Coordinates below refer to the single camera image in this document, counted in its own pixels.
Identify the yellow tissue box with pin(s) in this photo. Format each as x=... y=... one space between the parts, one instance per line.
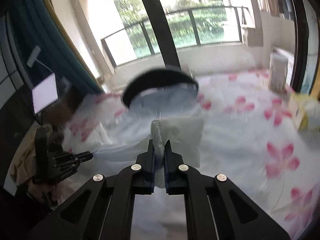
x=305 y=112

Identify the clear plastic snack jar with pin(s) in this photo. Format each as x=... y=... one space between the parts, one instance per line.
x=278 y=72

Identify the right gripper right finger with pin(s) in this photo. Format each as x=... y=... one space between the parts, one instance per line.
x=215 y=207

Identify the white desk lamp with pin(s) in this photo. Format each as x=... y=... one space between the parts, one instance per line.
x=33 y=59

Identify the black balcony railing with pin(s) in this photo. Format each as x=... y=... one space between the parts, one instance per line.
x=189 y=27

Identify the tan jacket pile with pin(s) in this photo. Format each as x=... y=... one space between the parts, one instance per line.
x=22 y=165

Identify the floral pink white bedsheet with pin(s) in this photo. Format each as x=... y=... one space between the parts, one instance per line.
x=249 y=136

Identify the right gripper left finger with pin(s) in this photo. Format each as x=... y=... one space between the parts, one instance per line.
x=103 y=207

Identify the brown cardboard box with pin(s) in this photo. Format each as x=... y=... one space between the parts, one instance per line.
x=61 y=111

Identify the teal curtain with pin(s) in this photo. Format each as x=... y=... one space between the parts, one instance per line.
x=32 y=24

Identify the white hooded sun jacket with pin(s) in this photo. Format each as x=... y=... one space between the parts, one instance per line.
x=158 y=106

